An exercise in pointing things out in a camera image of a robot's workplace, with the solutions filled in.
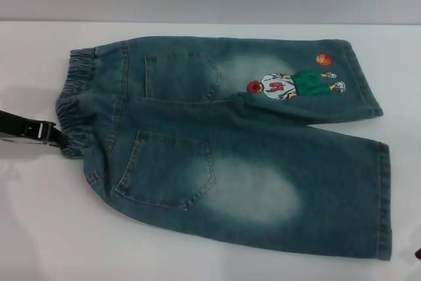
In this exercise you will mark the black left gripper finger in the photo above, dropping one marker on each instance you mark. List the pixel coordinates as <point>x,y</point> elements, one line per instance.
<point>49,133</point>
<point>19,141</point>

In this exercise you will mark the blue denim shorts with cartoon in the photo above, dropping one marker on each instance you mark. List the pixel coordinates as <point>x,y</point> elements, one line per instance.
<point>263,162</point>

